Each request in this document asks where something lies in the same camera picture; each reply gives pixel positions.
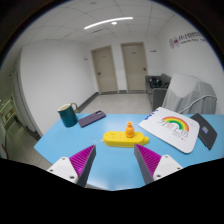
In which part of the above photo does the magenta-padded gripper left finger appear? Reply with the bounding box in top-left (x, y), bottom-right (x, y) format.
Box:
top-left (46, 144), bottom-right (97, 188)

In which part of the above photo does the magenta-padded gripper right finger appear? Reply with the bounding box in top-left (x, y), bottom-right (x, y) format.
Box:
top-left (134, 143), bottom-right (184, 185)

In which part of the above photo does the white rainbow-printed mouse pad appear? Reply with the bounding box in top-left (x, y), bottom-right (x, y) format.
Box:
top-left (138, 106), bottom-right (201, 155)

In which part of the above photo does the yellow power strip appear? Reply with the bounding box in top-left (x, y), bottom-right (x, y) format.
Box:
top-left (101, 130), bottom-right (150, 148)

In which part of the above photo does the purple smartphone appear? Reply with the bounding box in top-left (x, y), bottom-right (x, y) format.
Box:
top-left (78, 110), bottom-right (107, 128)

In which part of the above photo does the grey sofa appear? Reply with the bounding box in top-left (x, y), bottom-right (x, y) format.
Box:
top-left (145, 73), bottom-right (172, 111)

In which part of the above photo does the white bent tube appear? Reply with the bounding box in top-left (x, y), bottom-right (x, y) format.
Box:
top-left (178, 94), bottom-right (218, 115)

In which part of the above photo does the grey cloth-covered furniture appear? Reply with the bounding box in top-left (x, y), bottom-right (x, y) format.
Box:
top-left (161, 73), bottom-right (218, 115)

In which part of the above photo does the beige door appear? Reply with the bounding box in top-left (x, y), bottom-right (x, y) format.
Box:
top-left (90, 45), bottom-right (119, 94)
top-left (120, 42), bottom-right (149, 93)

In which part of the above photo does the long ceiling light strip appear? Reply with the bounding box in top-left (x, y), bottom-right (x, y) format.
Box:
top-left (83, 16), bottom-right (134, 31)

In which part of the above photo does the teal mug with gold handle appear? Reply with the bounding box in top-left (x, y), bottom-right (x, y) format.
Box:
top-left (57, 102), bottom-right (80, 128)

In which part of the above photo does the wall logo sign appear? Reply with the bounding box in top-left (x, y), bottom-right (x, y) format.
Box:
top-left (168, 31), bottom-right (204, 50)

